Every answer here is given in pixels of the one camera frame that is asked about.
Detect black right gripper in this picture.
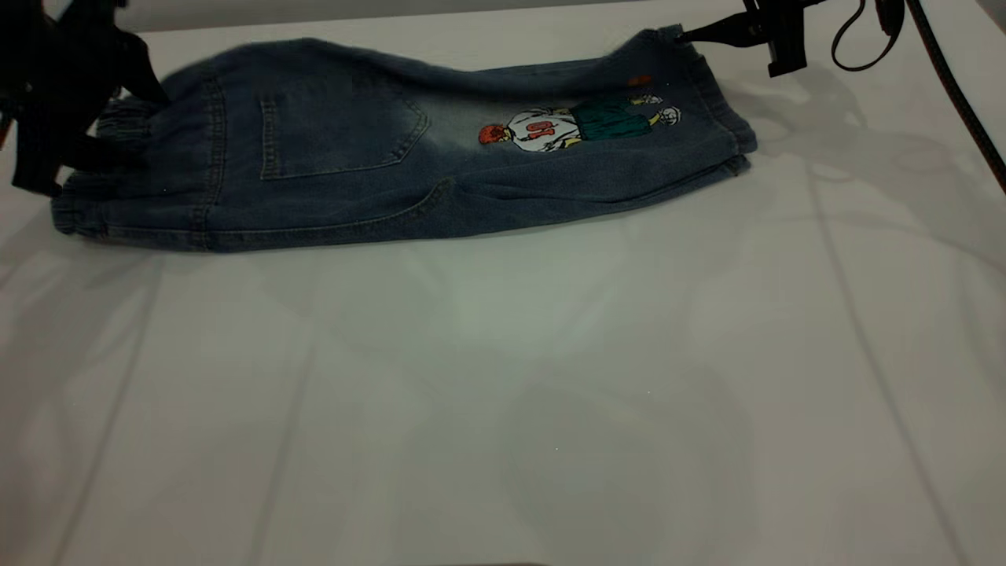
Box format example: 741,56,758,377
680,0,826,79

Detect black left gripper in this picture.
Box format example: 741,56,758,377
0,0,171,197

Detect blue denim pants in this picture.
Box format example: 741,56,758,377
51,25,759,254

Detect thin black cable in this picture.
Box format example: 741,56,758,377
831,0,906,72

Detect thick black cable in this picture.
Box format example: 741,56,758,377
904,0,1006,194

